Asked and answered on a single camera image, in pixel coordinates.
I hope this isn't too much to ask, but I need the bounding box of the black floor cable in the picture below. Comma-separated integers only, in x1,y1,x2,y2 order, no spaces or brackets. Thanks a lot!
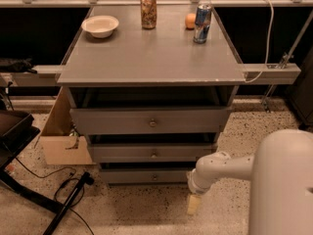
15,156,96,235

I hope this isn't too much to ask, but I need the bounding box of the black chair base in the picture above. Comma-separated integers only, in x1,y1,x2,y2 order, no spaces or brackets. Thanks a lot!
0,109,96,235

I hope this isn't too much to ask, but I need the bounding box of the grey top drawer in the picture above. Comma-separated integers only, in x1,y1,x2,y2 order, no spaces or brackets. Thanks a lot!
70,108,231,135

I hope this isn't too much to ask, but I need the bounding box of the black cabinet at right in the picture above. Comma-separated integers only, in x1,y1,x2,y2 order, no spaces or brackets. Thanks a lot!
288,47,313,130

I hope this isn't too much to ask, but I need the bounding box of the blue silver energy drink can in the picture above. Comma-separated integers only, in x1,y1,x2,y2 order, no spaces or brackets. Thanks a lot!
194,3,212,44

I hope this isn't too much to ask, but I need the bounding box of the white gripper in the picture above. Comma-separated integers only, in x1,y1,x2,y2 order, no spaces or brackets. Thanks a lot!
187,169,210,215

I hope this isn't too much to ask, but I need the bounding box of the black object on rail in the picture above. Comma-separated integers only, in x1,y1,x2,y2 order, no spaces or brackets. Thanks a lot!
0,58,36,73

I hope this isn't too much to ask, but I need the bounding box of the orange fruit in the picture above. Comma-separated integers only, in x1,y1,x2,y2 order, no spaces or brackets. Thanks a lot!
185,14,196,29

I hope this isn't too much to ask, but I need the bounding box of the white cable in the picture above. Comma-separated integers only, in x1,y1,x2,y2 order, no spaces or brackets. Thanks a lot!
244,0,275,84

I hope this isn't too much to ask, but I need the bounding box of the grey drawer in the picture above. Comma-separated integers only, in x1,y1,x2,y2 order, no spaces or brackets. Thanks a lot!
100,167,191,184
70,108,231,135
88,143,217,163

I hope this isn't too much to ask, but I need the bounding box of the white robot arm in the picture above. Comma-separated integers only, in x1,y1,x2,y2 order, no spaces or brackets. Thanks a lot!
187,129,313,235

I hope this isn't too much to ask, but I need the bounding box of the brown patterned can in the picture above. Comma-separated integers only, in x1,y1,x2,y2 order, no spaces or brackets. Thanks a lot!
140,0,157,29

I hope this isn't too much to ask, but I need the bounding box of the grey drawer cabinet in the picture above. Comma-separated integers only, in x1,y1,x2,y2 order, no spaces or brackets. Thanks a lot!
58,5,245,170

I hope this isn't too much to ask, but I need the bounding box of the grey middle drawer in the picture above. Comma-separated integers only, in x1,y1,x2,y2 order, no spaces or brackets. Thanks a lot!
88,143,217,163

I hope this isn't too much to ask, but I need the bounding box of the cardboard box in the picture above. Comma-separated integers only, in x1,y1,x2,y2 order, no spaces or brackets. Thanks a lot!
39,88,93,165

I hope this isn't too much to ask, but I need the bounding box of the grey metal rail beam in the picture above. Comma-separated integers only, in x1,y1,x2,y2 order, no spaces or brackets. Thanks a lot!
0,64,300,87

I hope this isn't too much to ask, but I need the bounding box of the white ceramic bowl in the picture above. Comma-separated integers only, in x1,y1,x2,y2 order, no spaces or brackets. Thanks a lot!
81,16,119,38

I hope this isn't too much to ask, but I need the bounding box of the grey bottom drawer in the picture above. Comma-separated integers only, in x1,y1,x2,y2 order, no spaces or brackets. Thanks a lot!
100,167,191,184

